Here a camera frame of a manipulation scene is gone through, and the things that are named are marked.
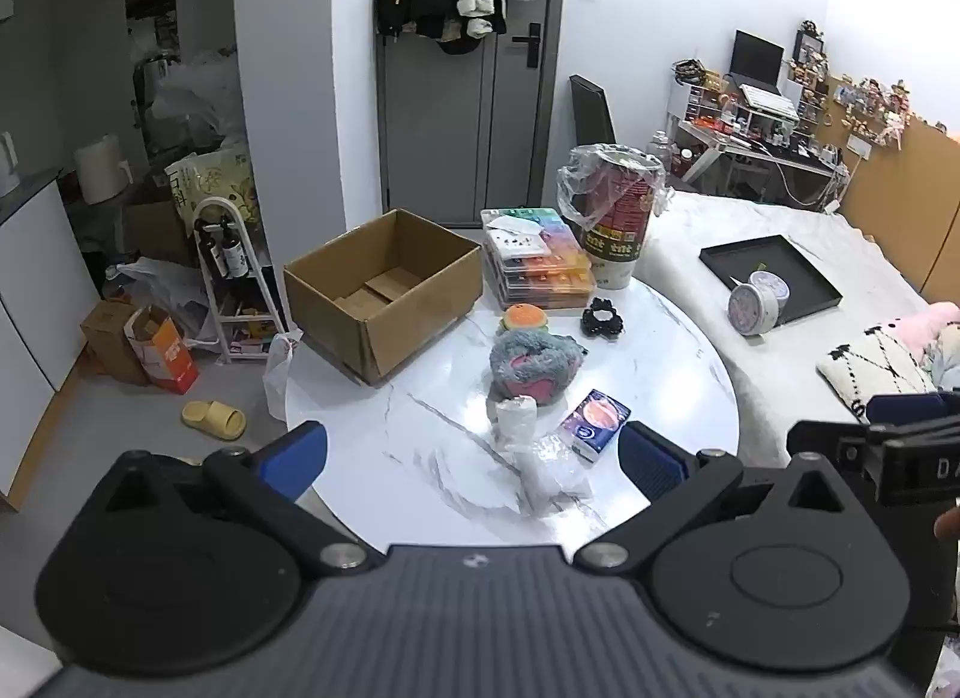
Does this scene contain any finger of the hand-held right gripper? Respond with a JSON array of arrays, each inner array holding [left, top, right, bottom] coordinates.
[[786, 392, 960, 463]]

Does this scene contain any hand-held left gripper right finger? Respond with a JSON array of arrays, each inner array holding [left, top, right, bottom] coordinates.
[[574, 420, 869, 580]]

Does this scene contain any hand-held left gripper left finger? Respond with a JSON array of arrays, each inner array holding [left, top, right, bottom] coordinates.
[[90, 420, 387, 580]]

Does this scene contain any small purple carton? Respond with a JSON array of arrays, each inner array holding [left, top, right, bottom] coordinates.
[[556, 389, 631, 460]]

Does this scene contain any white cloth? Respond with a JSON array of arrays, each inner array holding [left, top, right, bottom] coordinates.
[[493, 398, 539, 451]]

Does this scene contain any black hair claw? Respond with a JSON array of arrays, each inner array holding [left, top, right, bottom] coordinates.
[[581, 296, 626, 337]]

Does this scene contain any grey pink plush toy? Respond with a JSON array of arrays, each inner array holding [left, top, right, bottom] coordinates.
[[489, 329, 586, 405]]

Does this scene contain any burger plush toy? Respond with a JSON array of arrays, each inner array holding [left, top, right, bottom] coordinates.
[[496, 304, 551, 337]]

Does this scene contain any white black patterned pillow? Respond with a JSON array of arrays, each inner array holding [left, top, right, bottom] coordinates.
[[816, 323, 938, 421]]

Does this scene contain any white plastic bag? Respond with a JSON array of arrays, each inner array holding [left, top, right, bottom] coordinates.
[[116, 257, 211, 346], [262, 330, 305, 423]]

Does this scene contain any pink plush pillow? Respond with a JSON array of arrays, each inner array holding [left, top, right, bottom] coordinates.
[[896, 300, 960, 350]]

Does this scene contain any yellow slipper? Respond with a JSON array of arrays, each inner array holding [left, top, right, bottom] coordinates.
[[181, 400, 247, 440]]

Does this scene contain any orange carton box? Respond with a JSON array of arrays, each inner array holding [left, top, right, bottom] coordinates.
[[124, 304, 200, 395]]

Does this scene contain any round lavender tin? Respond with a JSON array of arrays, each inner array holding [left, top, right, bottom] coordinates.
[[727, 284, 779, 335], [748, 270, 793, 310]]

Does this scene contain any black pump bottle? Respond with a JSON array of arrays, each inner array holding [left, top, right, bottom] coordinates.
[[221, 216, 251, 277]]

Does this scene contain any black tray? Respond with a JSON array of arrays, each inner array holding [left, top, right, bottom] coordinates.
[[699, 234, 842, 328]]

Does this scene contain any small brown cardboard box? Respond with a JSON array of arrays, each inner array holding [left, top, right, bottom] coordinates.
[[80, 299, 151, 385]]

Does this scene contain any stack of colourful bead boxes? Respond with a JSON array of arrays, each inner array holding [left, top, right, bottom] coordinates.
[[480, 206, 599, 313]]

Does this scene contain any red paper bucket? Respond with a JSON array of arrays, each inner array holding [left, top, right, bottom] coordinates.
[[577, 150, 665, 292]]

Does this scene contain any white card packet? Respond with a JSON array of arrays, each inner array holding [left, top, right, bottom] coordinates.
[[484, 212, 554, 268]]

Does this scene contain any white metal rack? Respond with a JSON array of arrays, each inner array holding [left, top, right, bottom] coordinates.
[[193, 197, 290, 363]]

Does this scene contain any yellow printed bag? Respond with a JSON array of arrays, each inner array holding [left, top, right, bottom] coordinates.
[[165, 150, 260, 230]]

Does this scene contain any clear plastic liner bag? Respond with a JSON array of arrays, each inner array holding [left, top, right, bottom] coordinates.
[[556, 143, 676, 230]]

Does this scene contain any white desk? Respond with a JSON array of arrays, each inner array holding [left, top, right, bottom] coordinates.
[[667, 109, 848, 204]]

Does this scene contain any white floor cabinet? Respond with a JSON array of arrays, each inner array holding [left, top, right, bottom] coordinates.
[[0, 169, 102, 511]]

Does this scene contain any white keyboard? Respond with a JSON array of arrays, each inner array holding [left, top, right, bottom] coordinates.
[[739, 84, 800, 121]]

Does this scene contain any white air fryer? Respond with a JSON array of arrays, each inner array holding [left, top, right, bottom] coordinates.
[[73, 135, 132, 205]]

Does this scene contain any grey door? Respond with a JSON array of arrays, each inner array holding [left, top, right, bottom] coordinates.
[[375, 0, 556, 226]]

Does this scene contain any pile of white plastic bags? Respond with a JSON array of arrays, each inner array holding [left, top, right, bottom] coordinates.
[[142, 49, 248, 166]]

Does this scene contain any cork wall panel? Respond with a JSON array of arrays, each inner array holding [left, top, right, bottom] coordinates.
[[814, 64, 960, 301]]

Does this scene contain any black door lock handle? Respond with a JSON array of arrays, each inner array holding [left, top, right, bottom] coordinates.
[[512, 23, 542, 70]]

